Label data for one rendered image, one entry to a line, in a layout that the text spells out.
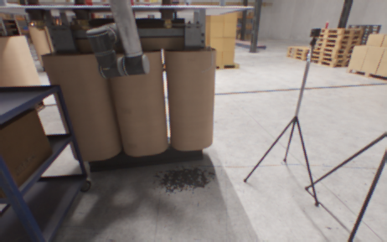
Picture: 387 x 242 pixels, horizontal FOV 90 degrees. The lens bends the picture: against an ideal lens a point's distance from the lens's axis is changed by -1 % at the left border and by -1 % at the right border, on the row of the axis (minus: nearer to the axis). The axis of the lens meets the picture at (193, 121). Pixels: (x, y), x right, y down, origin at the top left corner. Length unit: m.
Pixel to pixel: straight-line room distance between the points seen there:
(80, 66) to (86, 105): 0.29
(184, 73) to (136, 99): 0.43
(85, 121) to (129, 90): 0.43
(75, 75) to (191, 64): 0.83
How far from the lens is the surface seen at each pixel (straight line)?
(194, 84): 1.59
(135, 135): 1.74
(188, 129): 1.73
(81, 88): 1.66
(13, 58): 3.81
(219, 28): 6.33
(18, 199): 1.29
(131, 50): 1.16
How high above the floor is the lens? 1.25
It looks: 26 degrees down
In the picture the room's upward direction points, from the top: 1 degrees counter-clockwise
